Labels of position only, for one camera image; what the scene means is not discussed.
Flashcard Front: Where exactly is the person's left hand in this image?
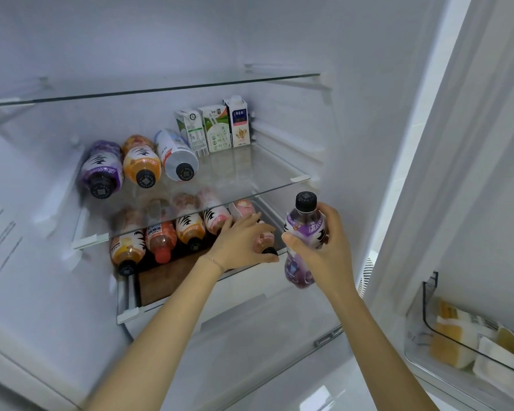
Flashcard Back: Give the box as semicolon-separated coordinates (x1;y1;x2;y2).
206;212;280;273

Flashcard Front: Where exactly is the person's right hand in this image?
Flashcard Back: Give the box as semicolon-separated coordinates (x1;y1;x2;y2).
281;202;357;298

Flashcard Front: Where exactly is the pink drink bottle black cap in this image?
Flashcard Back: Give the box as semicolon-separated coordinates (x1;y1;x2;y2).
196;188;233;236
233;200;279;256

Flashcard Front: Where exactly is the purple drink bottle black cap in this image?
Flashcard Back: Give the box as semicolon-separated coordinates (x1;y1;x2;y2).
283;192;329;290
79;140;125;199

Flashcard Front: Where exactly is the person's left forearm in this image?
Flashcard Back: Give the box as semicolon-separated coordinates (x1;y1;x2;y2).
83;254;226;411

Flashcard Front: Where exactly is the person's right forearm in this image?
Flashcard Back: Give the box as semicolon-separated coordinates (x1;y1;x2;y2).
325;275;440;411

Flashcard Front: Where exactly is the clear crisper drawer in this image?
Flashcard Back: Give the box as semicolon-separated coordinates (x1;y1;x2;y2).
123;259;344;411

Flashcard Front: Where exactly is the orange drink bottle black cap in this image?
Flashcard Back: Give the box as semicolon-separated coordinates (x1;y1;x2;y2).
171;193;206;252
122;134;162;189
110;209;147;277

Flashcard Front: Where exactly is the glass shelf with white trim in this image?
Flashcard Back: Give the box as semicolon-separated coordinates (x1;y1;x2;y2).
71;143;312;251
117;197;293;325

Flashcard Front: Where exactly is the brown wooden board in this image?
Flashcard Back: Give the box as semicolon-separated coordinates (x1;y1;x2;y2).
136;247;211;308

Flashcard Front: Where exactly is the red drink bottle red cap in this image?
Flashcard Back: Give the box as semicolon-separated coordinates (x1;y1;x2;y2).
145;200;178;265

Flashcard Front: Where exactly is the white and pink carton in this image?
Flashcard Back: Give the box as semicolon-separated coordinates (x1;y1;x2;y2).
223;95;252;148

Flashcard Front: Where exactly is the white bottle with red label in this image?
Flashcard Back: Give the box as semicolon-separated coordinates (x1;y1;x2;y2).
154;129;199;182

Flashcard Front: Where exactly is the white and green milk carton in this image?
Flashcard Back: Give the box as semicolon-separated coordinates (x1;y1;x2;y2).
174;108;210;158

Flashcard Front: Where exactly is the clear door bin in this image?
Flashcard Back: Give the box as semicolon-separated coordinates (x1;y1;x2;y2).
403;271;514;411

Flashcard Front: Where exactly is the wrapped yellow sandwich packet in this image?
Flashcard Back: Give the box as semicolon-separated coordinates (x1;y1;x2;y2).
429;299;498;370
496;326;514;360

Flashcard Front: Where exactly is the white refrigerator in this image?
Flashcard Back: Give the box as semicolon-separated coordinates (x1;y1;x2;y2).
0;0;450;411

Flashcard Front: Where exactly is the white refrigerator door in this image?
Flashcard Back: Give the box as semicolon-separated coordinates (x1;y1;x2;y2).
363;0;514;411

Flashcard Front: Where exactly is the long glass refrigerator shelf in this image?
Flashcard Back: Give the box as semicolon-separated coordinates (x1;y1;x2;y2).
0;72;322;108

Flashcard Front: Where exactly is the wrapped white sandwich packet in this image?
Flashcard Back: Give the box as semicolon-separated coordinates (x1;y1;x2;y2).
473;336;514;405

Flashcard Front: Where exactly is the thin wrist bracelet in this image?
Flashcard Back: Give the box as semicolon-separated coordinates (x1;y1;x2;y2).
203;255;227;274

